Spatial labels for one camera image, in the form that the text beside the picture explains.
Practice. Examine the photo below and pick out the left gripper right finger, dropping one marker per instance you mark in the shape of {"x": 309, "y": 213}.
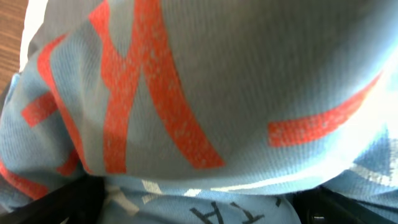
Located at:
{"x": 322, "y": 206}

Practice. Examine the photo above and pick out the light blue t-shirt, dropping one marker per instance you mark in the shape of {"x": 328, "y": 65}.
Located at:
{"x": 206, "y": 111}

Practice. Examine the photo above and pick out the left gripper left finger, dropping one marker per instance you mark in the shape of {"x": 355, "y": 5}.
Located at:
{"x": 78, "y": 202}

